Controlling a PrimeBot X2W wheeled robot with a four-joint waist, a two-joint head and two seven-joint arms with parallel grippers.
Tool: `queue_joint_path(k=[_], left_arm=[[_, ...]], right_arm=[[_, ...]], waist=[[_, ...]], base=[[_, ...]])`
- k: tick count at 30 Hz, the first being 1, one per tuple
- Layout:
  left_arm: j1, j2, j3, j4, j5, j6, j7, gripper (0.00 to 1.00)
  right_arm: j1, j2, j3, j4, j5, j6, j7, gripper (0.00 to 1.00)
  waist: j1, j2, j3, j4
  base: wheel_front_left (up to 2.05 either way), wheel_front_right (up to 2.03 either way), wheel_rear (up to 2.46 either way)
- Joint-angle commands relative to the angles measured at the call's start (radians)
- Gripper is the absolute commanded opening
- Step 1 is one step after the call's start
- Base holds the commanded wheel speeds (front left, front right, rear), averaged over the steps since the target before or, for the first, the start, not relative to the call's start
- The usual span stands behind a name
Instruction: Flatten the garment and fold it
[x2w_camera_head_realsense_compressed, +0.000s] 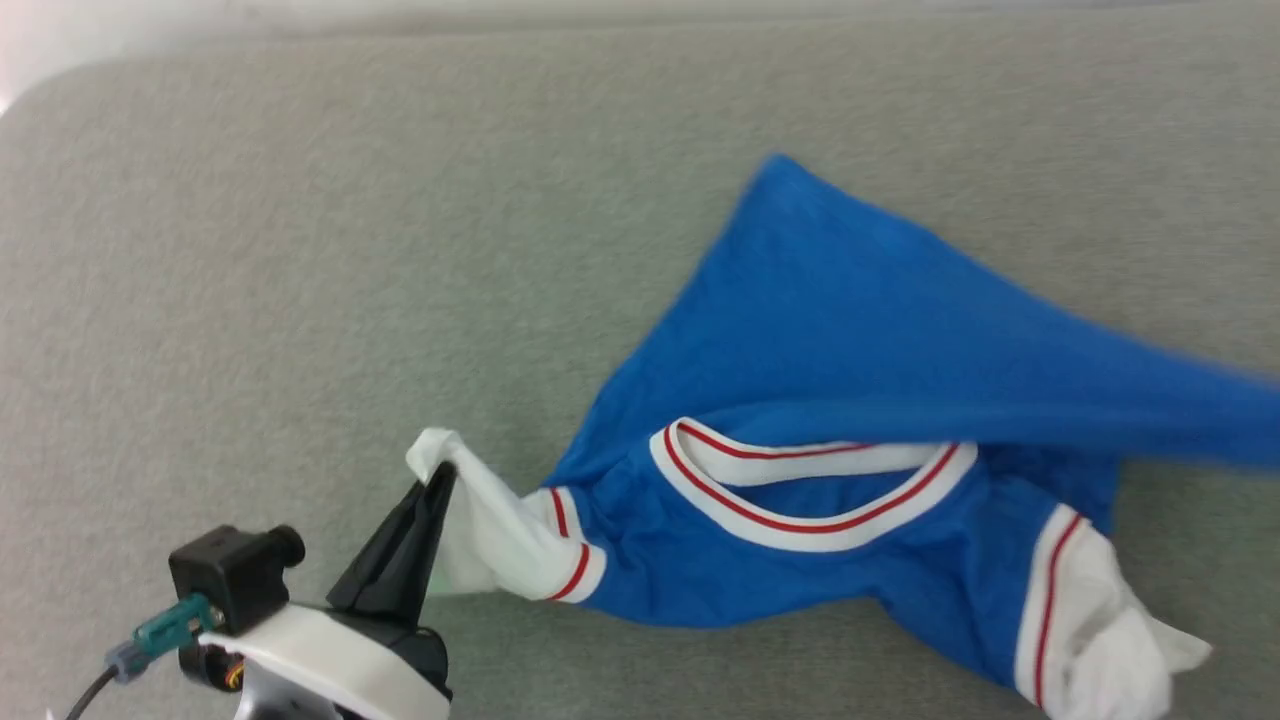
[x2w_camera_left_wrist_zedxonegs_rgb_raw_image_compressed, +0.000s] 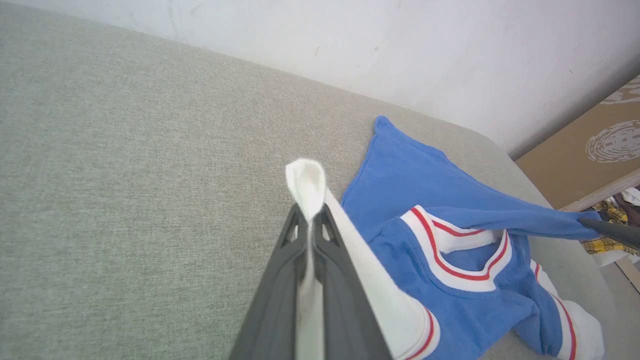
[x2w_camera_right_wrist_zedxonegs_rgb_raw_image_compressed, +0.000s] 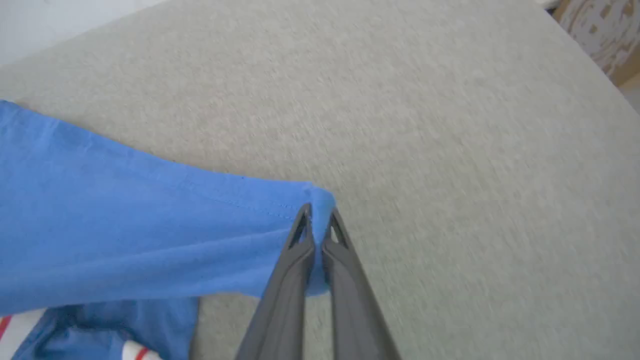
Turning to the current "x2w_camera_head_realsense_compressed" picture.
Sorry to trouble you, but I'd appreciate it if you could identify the blue jersey with white sleeves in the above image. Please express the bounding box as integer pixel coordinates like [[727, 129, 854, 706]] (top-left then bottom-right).
[[405, 152, 1280, 720]]

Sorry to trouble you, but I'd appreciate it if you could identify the teal cable connector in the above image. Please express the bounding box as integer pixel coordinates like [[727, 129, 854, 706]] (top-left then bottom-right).
[[104, 592, 227, 687]]

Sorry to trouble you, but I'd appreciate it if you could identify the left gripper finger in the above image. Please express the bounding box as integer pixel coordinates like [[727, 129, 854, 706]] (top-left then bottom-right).
[[390, 460, 460, 631], [326, 478, 437, 617]]

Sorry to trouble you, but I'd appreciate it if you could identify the grey fabric sofa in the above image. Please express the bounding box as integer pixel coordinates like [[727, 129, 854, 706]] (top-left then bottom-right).
[[0, 8, 1280, 720]]

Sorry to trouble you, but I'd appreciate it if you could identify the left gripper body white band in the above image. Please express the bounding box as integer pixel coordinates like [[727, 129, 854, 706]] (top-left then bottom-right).
[[198, 596, 453, 720]]

